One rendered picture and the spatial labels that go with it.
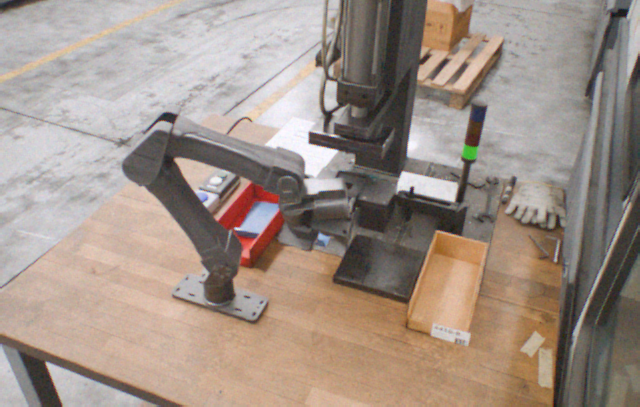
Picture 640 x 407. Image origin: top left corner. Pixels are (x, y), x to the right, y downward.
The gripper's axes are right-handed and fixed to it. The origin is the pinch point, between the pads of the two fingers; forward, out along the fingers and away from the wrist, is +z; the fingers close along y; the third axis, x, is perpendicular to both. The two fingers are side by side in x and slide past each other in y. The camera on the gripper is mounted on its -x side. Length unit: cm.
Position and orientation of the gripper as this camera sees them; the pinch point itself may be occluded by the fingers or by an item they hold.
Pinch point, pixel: (308, 238)
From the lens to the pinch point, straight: 123.6
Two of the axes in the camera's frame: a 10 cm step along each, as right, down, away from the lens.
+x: -9.4, -2.4, 2.3
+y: 3.1, -8.8, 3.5
